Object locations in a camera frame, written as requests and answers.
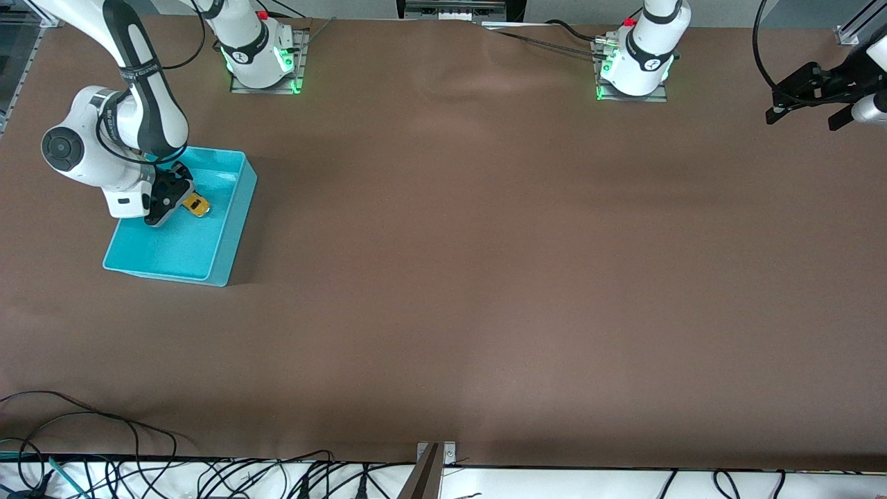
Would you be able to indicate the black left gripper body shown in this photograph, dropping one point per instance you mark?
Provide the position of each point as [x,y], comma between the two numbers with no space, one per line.
[846,82]

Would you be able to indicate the yellow beetle toy car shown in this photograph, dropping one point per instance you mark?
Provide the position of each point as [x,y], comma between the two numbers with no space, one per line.
[197,206]

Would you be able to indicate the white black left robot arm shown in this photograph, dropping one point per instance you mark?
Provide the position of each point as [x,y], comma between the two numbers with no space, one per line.
[648,48]

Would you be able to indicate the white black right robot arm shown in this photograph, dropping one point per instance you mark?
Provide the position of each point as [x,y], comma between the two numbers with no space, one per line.
[104,159]

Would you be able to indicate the teal plastic bin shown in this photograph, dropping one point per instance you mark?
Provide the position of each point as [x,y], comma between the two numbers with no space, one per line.
[180,249]

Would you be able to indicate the thin grey rod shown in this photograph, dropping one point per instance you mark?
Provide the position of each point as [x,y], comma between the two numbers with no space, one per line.
[315,34]

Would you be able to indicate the grey power strip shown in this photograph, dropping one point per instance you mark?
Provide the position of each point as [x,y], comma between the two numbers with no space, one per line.
[454,8]

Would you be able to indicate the black power plug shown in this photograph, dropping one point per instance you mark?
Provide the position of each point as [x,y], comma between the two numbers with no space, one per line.
[362,485]
[303,486]

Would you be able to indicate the small metal mounting plate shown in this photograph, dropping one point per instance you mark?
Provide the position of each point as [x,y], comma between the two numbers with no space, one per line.
[450,454]

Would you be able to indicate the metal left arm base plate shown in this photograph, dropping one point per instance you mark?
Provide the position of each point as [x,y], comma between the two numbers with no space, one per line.
[662,95]

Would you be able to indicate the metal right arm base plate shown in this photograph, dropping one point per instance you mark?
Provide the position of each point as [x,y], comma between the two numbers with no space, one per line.
[296,77]

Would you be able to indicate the grey camera pole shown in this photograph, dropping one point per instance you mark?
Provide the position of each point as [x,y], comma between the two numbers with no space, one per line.
[424,479]

